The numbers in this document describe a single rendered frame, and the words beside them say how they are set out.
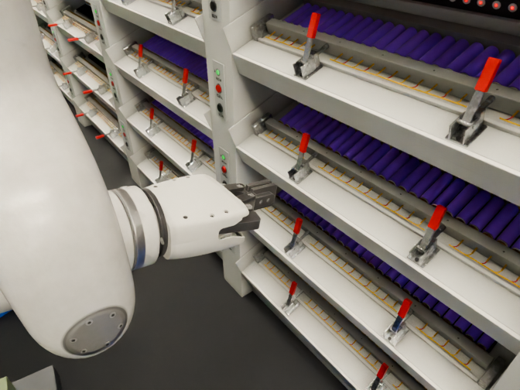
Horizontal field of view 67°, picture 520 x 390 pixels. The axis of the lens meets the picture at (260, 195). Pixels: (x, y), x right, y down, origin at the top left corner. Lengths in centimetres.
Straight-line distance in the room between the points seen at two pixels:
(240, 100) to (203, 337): 64
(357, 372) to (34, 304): 77
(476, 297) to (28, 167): 54
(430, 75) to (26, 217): 48
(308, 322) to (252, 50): 63
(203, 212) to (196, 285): 84
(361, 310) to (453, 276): 24
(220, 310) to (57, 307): 91
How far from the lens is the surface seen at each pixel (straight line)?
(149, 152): 159
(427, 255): 62
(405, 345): 77
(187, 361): 110
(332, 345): 98
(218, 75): 83
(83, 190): 27
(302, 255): 87
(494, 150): 51
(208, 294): 122
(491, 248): 62
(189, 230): 40
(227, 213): 42
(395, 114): 55
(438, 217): 59
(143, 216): 38
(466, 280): 62
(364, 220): 67
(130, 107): 151
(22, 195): 27
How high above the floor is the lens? 94
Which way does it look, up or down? 37 degrees down
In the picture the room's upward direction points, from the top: straight up
